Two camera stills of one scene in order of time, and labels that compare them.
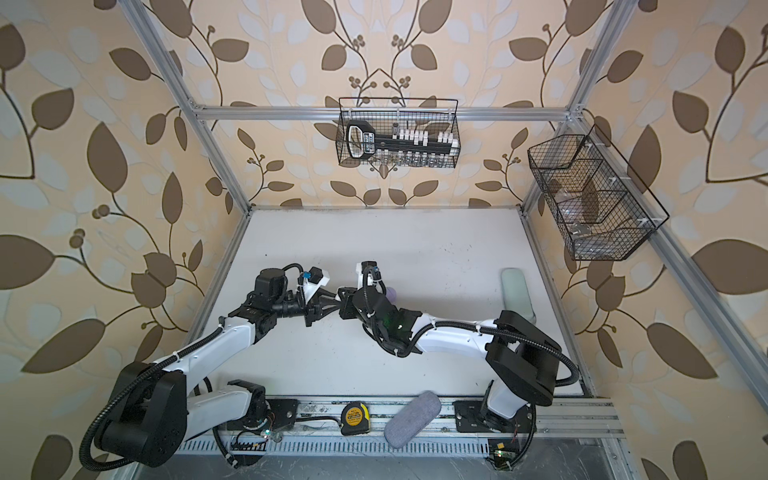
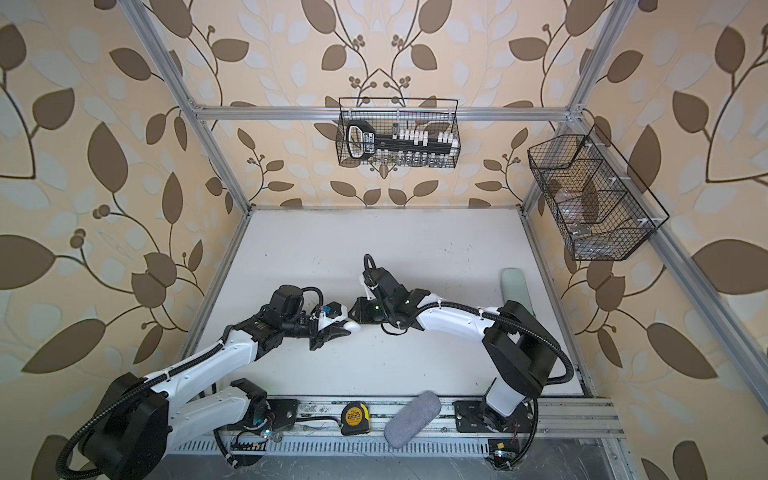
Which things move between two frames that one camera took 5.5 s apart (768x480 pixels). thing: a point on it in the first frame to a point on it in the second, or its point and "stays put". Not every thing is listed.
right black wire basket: (601, 204) stays put
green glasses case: (516, 293) stays put
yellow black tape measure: (355, 419) stays put
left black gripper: (314, 308) to (324, 336)
